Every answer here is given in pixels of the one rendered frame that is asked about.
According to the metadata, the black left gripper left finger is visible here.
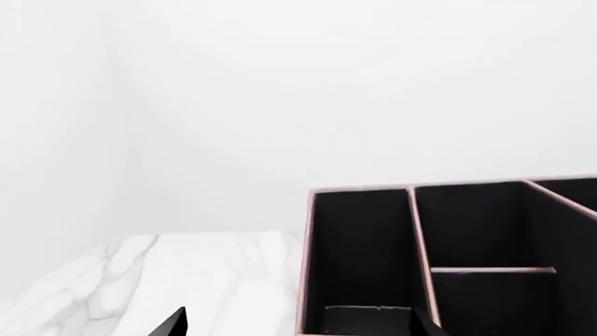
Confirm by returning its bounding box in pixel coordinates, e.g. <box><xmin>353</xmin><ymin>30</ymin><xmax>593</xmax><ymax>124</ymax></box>
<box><xmin>146</xmin><ymin>306</ymin><xmax>188</xmax><ymax>336</ymax></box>

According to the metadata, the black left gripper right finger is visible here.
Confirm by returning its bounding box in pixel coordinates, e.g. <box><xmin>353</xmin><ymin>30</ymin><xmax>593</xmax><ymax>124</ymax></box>
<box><xmin>411</xmin><ymin>307</ymin><xmax>451</xmax><ymax>336</ymax></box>

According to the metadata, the pink caddy with black compartments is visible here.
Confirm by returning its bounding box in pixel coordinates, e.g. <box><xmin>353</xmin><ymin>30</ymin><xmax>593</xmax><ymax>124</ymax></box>
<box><xmin>294</xmin><ymin>174</ymin><xmax>597</xmax><ymax>336</ymax></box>

